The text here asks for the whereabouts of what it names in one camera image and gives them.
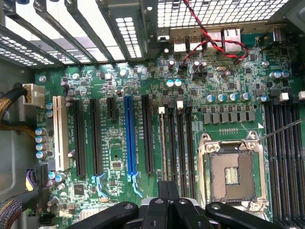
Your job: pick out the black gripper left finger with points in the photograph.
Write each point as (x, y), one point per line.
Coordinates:
(155, 214)

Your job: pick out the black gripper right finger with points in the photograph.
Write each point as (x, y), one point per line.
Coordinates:
(186, 214)

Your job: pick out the black RAM slot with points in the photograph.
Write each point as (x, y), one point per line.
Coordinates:
(172, 148)
(272, 167)
(160, 171)
(282, 167)
(302, 155)
(191, 148)
(181, 148)
(292, 167)

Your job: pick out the CPU socket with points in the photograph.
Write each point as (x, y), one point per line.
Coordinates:
(228, 188)

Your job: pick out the silver chipset heat sink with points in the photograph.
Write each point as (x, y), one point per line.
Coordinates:
(88, 215)

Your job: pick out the long black expansion slot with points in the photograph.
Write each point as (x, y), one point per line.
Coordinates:
(147, 133)
(96, 136)
(80, 136)

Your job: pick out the blue expansion slot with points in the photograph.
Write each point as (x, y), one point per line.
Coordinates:
(130, 133)

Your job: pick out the green motherboard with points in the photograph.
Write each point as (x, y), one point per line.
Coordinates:
(197, 126)

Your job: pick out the short black expansion slot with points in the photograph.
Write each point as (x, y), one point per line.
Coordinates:
(112, 108)

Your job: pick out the black power connector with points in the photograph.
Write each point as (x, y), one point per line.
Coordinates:
(44, 176)

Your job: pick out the white expansion slot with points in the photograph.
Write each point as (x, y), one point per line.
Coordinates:
(60, 133)

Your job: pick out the silver locking lever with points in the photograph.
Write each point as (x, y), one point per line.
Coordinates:
(281, 130)

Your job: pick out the white power connector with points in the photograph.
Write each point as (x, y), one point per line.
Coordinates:
(35, 95)

